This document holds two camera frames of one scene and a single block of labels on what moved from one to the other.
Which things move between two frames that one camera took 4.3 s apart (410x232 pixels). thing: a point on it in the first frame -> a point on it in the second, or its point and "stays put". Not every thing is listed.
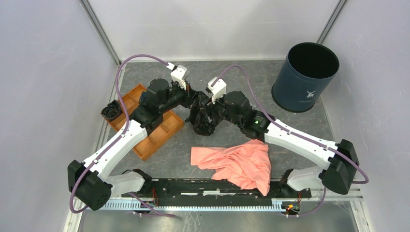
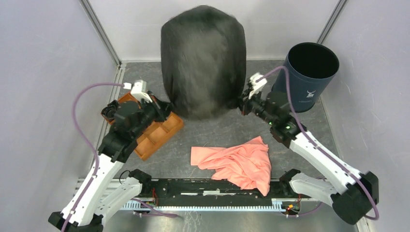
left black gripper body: x=179 y=95 -> x=152 y=111
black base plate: x=209 y=192 stays put
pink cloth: x=247 y=165 stays put
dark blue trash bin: x=307 y=70 stays put
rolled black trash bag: x=111 y=110 stays put
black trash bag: x=202 y=117 -> x=204 y=61
